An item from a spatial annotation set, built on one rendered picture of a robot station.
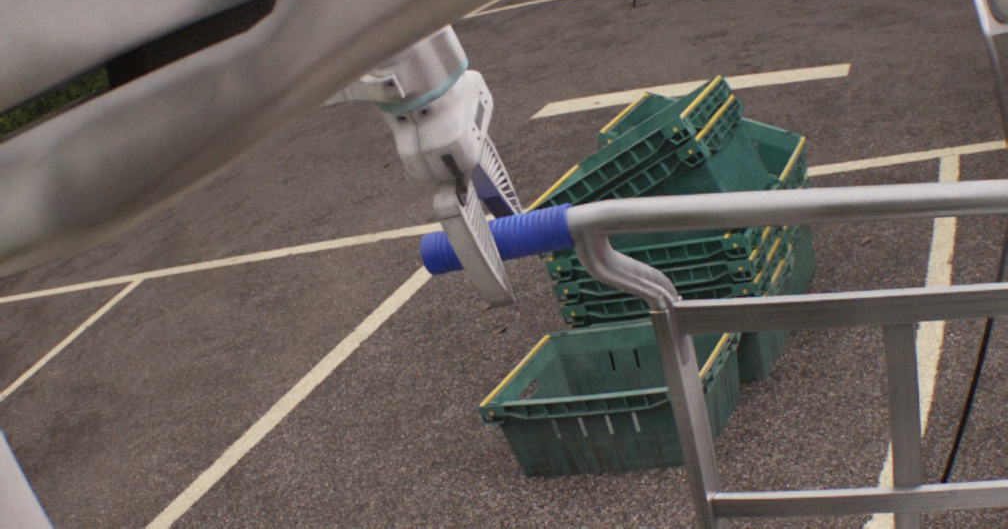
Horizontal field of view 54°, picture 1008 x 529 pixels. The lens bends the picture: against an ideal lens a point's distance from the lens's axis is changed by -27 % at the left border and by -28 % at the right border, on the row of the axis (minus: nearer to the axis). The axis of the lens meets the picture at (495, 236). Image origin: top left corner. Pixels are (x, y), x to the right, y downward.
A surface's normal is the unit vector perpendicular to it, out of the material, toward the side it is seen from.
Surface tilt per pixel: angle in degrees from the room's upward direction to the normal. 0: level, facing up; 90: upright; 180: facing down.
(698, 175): 93
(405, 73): 103
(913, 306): 90
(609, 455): 91
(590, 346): 87
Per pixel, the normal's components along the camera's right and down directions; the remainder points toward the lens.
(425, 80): 0.35, 0.46
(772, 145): -0.45, 0.36
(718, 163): 0.72, -0.37
